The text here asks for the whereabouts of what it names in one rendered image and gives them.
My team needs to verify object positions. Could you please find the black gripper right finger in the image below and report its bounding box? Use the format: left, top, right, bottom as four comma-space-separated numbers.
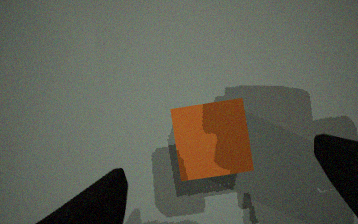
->
314, 134, 358, 217

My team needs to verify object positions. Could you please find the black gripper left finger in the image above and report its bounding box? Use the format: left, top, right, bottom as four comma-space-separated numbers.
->
36, 168, 128, 224

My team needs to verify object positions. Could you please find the orange block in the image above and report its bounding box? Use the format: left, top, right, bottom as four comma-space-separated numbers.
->
170, 98, 254, 181

